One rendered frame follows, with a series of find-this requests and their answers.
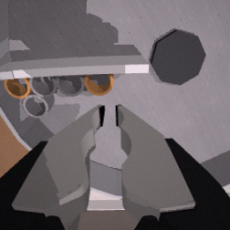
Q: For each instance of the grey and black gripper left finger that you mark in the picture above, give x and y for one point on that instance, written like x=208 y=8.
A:
x=52 y=179

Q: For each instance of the grey metal bushing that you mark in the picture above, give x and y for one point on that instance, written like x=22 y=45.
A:
x=67 y=89
x=33 y=109
x=41 y=89

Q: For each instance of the bronze bushing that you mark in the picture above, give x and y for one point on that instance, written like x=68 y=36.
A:
x=98 y=90
x=13 y=87

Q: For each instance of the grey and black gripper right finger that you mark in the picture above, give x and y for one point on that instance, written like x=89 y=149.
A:
x=161 y=178

